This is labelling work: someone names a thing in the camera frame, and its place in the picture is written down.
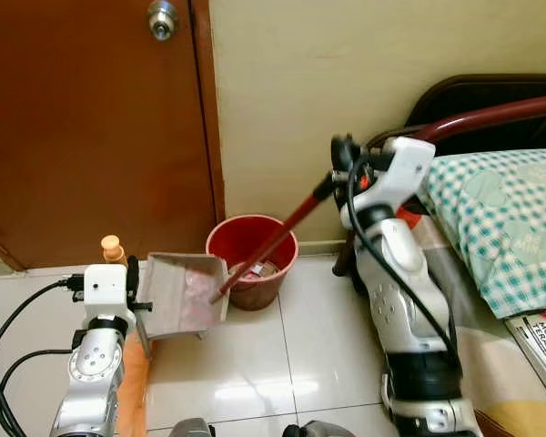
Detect grey right robot leg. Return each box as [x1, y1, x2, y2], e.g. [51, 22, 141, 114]
[282, 420, 357, 437]

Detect grey metal dustpan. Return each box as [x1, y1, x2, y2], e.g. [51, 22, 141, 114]
[136, 252, 230, 342]

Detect grey robot leg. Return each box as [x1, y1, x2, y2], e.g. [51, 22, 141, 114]
[167, 417, 216, 437]
[282, 420, 357, 437]

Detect brown wooden door frame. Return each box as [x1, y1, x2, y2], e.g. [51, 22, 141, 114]
[188, 0, 227, 225]

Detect silver round door knob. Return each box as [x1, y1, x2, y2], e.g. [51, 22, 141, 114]
[147, 0, 179, 43]

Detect brown wooden door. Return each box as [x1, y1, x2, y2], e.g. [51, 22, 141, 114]
[0, 0, 201, 271]

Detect dark wooden bed leg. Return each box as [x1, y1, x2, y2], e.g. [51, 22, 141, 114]
[332, 244, 357, 279]

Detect crumpled silver wrapper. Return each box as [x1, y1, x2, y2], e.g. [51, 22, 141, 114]
[244, 260, 285, 279]

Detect dark wooden headboard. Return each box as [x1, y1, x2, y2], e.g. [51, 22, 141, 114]
[405, 74, 546, 153]

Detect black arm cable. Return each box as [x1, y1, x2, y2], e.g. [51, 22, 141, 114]
[345, 155, 460, 365]
[0, 277, 85, 437]
[0, 346, 79, 437]

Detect striped beige bed sheet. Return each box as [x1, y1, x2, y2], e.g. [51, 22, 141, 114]
[405, 209, 546, 437]

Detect green white checked pillow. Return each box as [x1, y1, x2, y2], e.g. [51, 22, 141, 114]
[422, 148, 546, 320]

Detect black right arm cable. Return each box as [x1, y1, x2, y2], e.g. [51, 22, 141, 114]
[345, 155, 460, 365]

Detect dark red curved bed rail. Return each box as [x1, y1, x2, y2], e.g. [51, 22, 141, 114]
[368, 94, 546, 148]

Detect dark red stick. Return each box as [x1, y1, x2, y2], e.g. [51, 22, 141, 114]
[209, 173, 336, 304]

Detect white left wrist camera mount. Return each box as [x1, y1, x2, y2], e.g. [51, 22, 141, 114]
[82, 264, 137, 317]

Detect red plastic bucket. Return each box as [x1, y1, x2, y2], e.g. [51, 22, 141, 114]
[206, 215, 299, 311]

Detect grey left robot leg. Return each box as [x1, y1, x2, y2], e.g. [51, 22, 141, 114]
[167, 417, 216, 437]

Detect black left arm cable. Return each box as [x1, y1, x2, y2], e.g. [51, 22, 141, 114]
[0, 346, 79, 437]
[0, 277, 85, 437]

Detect red white book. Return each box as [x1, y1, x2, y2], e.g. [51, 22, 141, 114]
[504, 308, 546, 412]

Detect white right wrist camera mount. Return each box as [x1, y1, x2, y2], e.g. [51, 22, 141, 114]
[350, 137, 436, 216]

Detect orange red cloth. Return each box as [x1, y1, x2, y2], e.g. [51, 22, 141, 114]
[399, 206, 426, 229]

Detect pink paper scraps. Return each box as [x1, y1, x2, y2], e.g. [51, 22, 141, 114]
[183, 268, 222, 330]

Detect grey rod with orange knob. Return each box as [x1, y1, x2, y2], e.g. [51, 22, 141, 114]
[101, 235, 153, 358]

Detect orange fluffy broom head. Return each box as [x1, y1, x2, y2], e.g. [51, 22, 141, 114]
[116, 332, 153, 437]

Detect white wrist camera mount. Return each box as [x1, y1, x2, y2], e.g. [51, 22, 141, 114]
[82, 264, 137, 317]
[350, 137, 436, 216]

